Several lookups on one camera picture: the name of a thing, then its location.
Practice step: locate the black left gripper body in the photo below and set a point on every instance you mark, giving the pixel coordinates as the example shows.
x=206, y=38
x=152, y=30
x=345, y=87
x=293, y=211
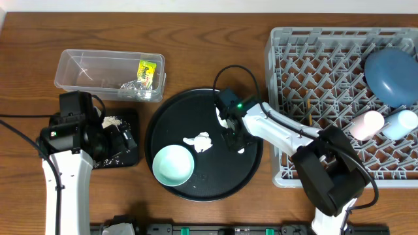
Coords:
x=121, y=140

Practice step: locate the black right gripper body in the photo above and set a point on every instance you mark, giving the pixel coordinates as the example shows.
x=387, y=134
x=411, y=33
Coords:
x=236, y=141

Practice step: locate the white plastic knife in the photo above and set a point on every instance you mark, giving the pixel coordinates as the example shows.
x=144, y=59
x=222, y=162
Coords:
x=223, y=123

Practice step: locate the pile of white rice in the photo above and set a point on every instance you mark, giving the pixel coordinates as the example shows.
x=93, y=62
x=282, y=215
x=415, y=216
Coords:
x=107, y=161

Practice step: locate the white tissue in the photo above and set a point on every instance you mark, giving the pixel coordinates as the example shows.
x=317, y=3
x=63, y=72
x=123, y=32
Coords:
x=201, y=142

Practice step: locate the mint green bowl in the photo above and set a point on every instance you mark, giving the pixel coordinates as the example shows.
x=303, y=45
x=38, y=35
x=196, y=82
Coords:
x=173, y=165

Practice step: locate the yellow snack wrapper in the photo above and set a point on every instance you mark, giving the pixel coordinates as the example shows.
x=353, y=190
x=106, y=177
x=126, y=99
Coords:
x=145, y=73

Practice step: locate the wooden chopstick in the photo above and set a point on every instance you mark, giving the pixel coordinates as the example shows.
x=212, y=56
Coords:
x=309, y=113

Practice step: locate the pink cup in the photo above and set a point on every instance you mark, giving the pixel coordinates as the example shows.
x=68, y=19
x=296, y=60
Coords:
x=366, y=125

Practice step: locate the light blue cup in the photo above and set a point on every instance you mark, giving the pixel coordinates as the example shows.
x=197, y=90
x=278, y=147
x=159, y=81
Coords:
x=400, y=124

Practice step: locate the dark blue bowl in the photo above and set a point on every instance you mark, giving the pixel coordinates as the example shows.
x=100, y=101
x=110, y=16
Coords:
x=391, y=74

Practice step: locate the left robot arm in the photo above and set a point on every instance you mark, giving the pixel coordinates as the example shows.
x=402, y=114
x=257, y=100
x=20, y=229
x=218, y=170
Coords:
x=81, y=138

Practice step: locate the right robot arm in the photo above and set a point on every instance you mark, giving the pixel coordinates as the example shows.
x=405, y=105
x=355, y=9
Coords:
x=331, y=174

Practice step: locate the black square bin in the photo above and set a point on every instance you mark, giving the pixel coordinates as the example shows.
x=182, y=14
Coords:
x=131, y=117

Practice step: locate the round black tray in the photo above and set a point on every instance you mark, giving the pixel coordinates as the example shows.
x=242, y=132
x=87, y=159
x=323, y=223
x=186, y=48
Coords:
x=218, y=172

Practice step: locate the crumpled silver foil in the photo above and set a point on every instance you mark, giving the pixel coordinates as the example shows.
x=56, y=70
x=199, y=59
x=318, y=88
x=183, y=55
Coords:
x=135, y=89

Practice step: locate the clear plastic bin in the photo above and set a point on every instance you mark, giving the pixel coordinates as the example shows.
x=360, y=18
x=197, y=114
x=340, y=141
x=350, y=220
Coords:
x=102, y=72

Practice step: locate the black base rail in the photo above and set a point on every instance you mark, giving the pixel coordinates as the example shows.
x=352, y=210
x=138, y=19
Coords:
x=184, y=229

